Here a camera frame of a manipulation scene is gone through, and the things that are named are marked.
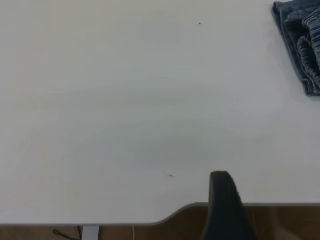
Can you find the blue denim jeans shorts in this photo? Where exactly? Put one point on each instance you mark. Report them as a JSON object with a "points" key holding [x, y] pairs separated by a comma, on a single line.
{"points": [[292, 37]]}

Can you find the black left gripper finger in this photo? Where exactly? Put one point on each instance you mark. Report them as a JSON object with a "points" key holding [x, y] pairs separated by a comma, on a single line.
{"points": [[225, 212]]}

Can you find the white metal table leg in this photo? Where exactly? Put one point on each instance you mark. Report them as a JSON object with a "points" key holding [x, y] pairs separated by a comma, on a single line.
{"points": [[90, 233]]}

